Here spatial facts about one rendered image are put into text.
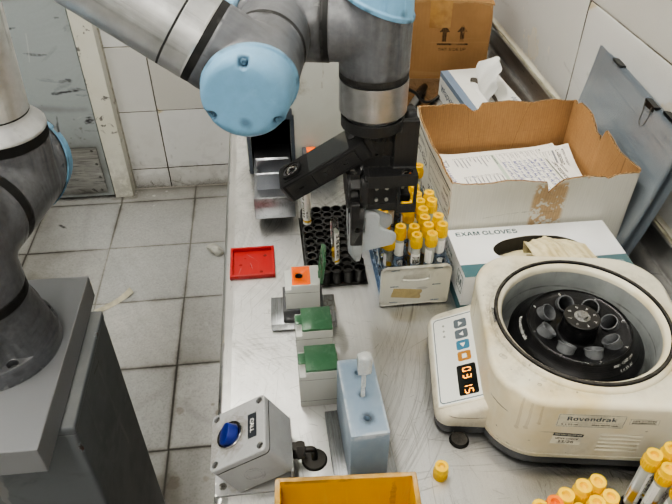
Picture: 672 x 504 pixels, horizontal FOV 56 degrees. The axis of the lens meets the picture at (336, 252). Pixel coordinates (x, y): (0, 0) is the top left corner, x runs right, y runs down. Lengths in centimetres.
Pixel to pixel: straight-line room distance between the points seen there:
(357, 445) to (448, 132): 65
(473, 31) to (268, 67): 106
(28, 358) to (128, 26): 44
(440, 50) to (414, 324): 81
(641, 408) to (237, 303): 54
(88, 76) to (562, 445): 216
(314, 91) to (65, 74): 157
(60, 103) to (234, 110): 213
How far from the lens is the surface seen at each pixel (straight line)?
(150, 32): 55
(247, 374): 84
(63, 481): 95
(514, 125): 118
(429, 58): 155
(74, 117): 266
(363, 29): 65
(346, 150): 72
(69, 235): 267
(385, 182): 73
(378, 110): 68
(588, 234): 100
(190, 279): 232
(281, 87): 52
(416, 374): 84
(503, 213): 97
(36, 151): 84
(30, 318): 84
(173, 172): 278
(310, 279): 85
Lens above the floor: 152
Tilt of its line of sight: 40 degrees down
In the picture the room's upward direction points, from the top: straight up
